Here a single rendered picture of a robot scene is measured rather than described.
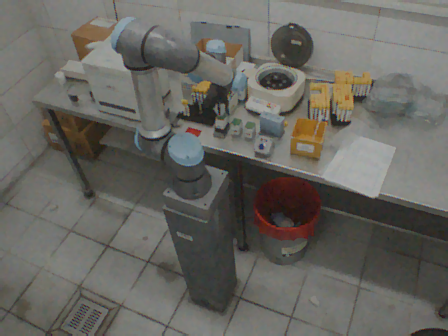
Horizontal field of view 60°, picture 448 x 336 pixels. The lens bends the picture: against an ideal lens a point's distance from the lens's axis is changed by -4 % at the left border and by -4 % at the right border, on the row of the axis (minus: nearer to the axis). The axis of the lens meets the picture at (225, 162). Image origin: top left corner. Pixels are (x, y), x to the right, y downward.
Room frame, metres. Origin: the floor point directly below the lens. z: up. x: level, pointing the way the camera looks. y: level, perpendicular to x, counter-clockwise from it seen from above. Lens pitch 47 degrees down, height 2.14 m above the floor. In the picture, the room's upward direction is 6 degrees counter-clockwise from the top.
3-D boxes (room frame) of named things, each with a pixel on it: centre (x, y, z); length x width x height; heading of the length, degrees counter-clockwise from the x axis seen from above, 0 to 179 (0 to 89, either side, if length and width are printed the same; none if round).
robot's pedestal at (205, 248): (1.01, 0.14, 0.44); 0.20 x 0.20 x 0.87; 62
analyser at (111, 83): (1.66, 0.42, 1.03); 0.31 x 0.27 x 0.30; 62
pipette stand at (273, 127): (1.33, -0.22, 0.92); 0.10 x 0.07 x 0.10; 54
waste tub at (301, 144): (1.22, -0.36, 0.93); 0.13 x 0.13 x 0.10; 67
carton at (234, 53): (1.79, 0.02, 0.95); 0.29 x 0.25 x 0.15; 152
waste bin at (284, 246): (1.27, -0.29, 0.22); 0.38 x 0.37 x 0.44; 62
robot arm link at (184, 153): (1.00, 0.14, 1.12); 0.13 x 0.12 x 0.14; 52
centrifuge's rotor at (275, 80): (1.58, -0.28, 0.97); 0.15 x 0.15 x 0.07
